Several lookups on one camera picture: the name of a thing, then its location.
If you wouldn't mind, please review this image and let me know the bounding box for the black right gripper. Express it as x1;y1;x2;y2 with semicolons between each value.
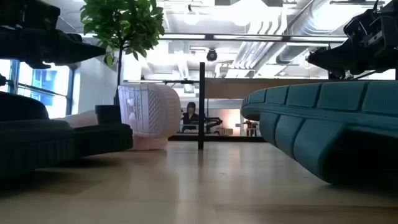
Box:
306;11;398;75

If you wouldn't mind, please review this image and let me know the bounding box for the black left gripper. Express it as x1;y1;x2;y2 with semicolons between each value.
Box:
0;27;107;70

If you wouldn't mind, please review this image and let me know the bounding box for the teal rubber slide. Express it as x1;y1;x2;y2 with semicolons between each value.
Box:
240;80;398;185

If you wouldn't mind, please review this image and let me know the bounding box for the pink rubber slide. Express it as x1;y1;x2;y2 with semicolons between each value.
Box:
117;83;182;140
55;108;169;151

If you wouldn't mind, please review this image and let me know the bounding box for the green plant in black pot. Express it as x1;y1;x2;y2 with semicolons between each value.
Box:
79;0;166;126

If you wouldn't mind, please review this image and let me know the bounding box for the long linear light fixture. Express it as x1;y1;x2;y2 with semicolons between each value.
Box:
157;32;349;44

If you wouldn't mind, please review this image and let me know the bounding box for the person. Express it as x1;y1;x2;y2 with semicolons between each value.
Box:
181;101;200;133

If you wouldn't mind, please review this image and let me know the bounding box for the silver ventilation duct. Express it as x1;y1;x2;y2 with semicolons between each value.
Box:
275;0;352;65

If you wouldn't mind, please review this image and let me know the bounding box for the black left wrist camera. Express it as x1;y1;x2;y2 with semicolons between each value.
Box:
0;0;62;30

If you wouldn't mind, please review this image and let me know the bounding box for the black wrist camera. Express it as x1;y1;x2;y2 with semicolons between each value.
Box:
371;0;398;18
0;0;62;30

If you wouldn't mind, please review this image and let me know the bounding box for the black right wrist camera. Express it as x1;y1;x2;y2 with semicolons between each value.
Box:
371;0;398;18

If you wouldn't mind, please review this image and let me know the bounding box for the wooden shelf with black frame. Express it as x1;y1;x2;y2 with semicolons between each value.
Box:
198;61;398;151

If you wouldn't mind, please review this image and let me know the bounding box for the black frame bar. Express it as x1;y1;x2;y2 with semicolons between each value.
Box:
169;134;266;143

